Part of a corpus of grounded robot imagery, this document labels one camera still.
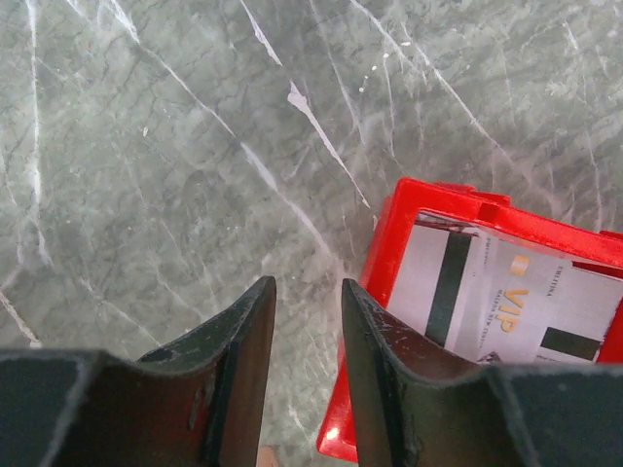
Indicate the brown leather card holder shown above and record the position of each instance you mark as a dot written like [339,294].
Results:
[266,457]

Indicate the red bin with cards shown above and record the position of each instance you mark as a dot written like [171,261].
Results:
[600,252]

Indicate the white credit card stack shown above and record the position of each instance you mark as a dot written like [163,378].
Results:
[490,299]

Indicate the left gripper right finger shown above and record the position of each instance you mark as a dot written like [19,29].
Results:
[416,404]

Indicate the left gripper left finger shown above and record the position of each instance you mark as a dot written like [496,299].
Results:
[196,401]

